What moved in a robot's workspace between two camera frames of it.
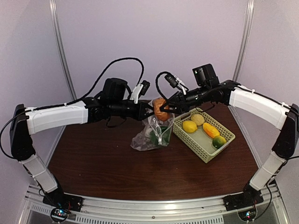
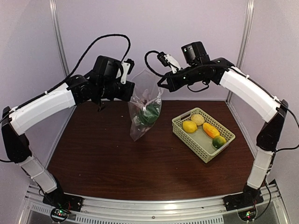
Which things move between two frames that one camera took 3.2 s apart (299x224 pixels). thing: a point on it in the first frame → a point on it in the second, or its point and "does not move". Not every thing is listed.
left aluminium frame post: x=53 y=7 does not move
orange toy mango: x=210 y=130 does not move
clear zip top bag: x=154 y=133 → x=144 y=111
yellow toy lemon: x=189 y=126 does not move
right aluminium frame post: x=248 y=23 does not move
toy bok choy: x=162 y=136 → x=149 y=114
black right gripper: x=180 y=101 → x=173 y=85
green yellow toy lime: x=218 y=142 does not move
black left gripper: x=140 y=114 → x=126 y=95
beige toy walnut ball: x=198 y=119 does not move
